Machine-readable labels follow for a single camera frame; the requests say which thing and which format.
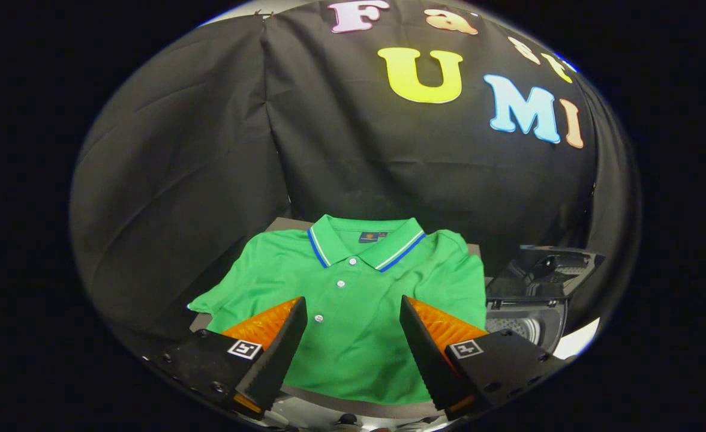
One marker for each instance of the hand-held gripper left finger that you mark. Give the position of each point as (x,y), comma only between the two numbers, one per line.
(275,354)

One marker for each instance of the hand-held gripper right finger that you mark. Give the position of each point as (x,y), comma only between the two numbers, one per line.
(427,354)

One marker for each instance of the green polo shirt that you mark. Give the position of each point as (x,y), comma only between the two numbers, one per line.
(352,336)

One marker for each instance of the grey cabinet with dark top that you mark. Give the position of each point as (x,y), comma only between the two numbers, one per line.
(364,411)

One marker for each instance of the black backdrop cloth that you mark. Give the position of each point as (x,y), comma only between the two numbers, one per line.
(388,168)

